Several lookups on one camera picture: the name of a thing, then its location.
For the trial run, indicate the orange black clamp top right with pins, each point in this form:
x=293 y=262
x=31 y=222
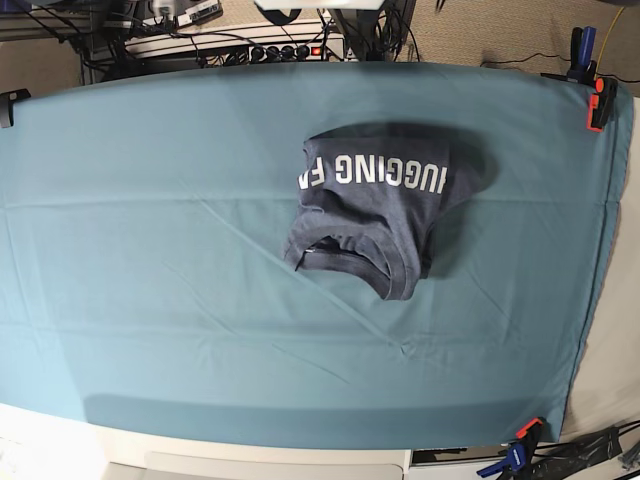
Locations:
x=601 y=103

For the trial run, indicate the blue-grey T-shirt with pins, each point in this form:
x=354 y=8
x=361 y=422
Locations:
x=371 y=195

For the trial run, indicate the black plastic bag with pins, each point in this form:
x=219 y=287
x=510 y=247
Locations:
x=564 y=460

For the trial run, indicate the teal table cloth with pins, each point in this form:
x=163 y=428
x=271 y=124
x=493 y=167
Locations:
x=143 y=281

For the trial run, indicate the blue clamp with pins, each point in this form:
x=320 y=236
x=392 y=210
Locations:
x=515 y=460
x=582 y=67

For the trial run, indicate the black power strip red switch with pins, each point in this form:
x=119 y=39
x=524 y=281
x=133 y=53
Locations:
x=318 y=51

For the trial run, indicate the orange black clamp bottom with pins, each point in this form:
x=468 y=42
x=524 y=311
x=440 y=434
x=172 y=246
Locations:
x=530 y=433

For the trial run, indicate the blue clamp top right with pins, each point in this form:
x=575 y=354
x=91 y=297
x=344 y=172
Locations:
x=582 y=67

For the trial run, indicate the blue clamp bottom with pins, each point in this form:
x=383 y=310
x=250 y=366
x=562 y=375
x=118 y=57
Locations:
x=515 y=460

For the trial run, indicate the orange black clamp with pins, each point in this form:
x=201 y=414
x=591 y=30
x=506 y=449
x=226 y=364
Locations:
x=530 y=433
x=601 y=103

